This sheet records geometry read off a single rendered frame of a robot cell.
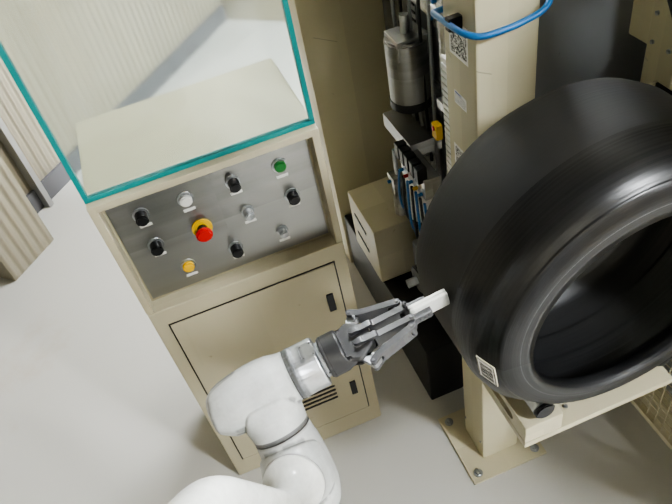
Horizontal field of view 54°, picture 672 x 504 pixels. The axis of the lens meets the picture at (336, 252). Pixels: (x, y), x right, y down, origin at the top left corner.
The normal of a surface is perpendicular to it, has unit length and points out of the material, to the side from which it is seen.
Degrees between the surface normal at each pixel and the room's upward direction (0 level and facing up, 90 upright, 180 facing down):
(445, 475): 0
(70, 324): 0
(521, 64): 90
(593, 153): 11
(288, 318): 90
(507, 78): 90
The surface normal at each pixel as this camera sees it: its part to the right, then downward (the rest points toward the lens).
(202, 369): 0.34, 0.62
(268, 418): 0.11, 0.17
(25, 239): 0.91, 0.16
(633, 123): -0.07, -0.73
